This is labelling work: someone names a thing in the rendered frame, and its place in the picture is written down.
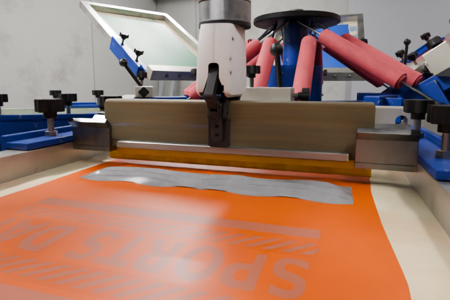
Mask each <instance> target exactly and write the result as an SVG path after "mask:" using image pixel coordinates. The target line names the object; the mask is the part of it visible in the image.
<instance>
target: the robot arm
mask: <svg viewBox="0 0 450 300"><path fill-rule="evenodd" d="M198 4H199V29H200V34H199V40H198V58H197V78H196V92H197V93H198V95H199V96H201V97H204V100H205V101H206V106H207V107H208V113H207V117H208V145H209V146H210V147H229V146H230V119H228V108H229V100H240V97H241V96H242V95H243V94H244V93H245V91H246V40H245V30H248V29H250V28H251V0H198ZM220 94H221V96H219V95H220ZM221 102H223V108H222V103H221Z"/></svg>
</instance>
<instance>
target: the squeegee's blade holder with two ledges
mask: <svg viewBox="0 0 450 300"><path fill-rule="evenodd" d="M117 147H122V148H134V149H154V150H166V151H186V152H197V153H218V154H229V155H250V156H261V157H282V158H293V159H314V160H325V161H346V162H348V159H349V153H348V152H337V151H314V150H301V149H277V148H264V147H241V146H229V147H210V146H209V145H205V144H191V143H168V142H155V141H132V140H119V141H117Z"/></svg>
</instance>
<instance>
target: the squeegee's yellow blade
mask: <svg viewBox="0 0 450 300"><path fill-rule="evenodd" d="M110 152H113V153H132V154H142V155H161V156H172V157H191V158H200V159H220V160H230V161H249V162H259V163H279V164H289V165H308V166H318V167H337V168H348V169H357V168H355V167H354V160H348V162H346V161H325V160H314V159H293V158H282V157H261V156H250V155H229V154H218V153H197V152H186V151H166V150H154V149H134V148H122V147H117V150H114V151H110Z"/></svg>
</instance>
